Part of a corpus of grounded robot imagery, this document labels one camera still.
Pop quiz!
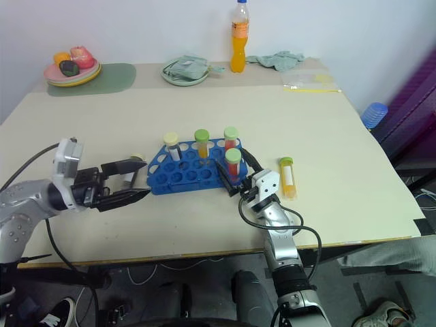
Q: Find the red pink toy fruit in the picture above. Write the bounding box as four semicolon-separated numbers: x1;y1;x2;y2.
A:
69;46;95;68

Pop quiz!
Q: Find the green cap red liquid tube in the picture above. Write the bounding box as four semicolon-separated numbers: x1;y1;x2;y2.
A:
223;126;238;151
225;148;243;184

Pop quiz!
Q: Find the orange toy fruit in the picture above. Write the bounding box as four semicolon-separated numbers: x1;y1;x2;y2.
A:
52;51;72;66

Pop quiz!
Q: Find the folded green cloth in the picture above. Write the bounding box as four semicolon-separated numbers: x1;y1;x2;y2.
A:
162;54;226;81

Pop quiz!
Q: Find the blue test tube rack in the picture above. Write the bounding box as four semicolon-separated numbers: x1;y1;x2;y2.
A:
146;137;251;196

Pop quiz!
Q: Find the stack of plates with fruit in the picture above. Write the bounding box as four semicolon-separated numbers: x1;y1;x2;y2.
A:
46;64;103;88

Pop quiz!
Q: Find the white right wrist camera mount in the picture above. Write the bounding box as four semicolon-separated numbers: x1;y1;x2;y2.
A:
253;168;281;206

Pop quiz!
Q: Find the grey trouser leg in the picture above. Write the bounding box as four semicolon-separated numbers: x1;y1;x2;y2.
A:
337;234;436;277

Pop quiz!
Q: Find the crumpled green cloth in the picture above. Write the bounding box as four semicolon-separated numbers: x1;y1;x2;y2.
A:
245;50;306;73

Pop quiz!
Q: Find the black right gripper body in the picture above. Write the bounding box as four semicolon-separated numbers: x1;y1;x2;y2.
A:
234;174;260;206

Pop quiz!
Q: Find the orange soda bottle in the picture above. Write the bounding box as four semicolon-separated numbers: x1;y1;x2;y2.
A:
228;0;251;74

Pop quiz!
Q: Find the cream cap white label tube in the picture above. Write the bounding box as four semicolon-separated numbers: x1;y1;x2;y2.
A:
163;132;182;161
121;154;144;187

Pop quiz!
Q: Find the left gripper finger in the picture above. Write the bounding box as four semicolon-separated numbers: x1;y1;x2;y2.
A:
91;189;151;213
100;158;148;177

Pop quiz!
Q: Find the pink plate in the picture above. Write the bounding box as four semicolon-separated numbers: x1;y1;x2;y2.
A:
43;60;101;83

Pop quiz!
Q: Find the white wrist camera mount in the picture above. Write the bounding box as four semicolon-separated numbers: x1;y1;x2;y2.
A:
253;168;281;206
52;138;84;182

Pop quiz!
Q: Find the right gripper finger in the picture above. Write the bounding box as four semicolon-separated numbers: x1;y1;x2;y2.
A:
240;146;264;176
215;159;240;198

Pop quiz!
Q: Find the light green plate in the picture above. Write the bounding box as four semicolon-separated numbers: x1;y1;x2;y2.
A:
161;56;209;87

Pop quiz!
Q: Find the purple panel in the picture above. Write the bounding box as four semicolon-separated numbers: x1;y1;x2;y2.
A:
373;46;436;163

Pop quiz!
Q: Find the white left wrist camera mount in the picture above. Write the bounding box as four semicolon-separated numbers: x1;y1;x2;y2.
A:
52;138;84;182

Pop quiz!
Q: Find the green cap orange liquid tube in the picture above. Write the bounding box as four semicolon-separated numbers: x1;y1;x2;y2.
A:
193;129;210;159

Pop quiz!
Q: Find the dark green toy fruit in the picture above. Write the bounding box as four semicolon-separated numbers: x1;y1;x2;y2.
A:
58;60;80;77

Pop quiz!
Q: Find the dark rounded shape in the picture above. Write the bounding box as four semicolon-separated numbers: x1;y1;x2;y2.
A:
231;270;278;324

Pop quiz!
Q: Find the grey white sneaker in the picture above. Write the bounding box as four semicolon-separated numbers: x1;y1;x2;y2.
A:
352;298;416;327

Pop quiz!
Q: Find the green cap yellow liquid tube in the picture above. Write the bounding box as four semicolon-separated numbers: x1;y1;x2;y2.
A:
279;156;298;200

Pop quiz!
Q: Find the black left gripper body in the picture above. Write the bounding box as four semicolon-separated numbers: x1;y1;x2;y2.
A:
71;166;112;208

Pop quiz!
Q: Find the clear zip plastic bag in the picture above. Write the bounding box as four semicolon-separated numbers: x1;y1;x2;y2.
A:
281;72;343;93

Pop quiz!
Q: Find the black white shoe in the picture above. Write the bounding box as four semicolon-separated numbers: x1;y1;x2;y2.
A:
36;296;78;327

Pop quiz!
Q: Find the green placemat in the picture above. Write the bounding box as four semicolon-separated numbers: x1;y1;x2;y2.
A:
46;62;138;98

